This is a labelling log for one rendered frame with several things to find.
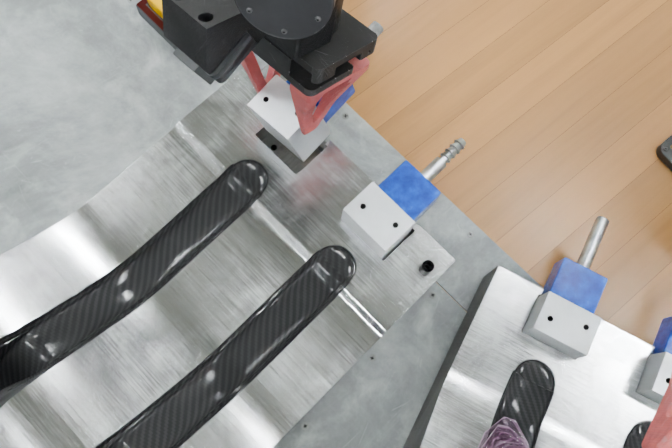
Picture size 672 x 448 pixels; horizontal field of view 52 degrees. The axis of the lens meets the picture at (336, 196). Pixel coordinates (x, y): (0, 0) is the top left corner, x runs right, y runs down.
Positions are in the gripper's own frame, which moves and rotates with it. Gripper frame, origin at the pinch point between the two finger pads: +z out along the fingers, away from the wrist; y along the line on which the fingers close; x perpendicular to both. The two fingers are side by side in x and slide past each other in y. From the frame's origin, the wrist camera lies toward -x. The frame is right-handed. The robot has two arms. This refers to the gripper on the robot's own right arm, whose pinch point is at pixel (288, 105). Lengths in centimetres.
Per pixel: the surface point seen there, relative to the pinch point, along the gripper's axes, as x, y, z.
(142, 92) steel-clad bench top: -1.8, -18.7, 11.9
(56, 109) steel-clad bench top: -9.2, -23.3, 13.6
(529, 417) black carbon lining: 2.1, 30.2, 14.5
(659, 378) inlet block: 10.3, 35.8, 9.4
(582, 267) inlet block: 13.3, 25.4, 7.7
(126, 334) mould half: -19.1, 3.1, 11.8
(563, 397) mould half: 5.1, 31.2, 13.2
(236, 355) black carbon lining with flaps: -13.3, 9.9, 13.1
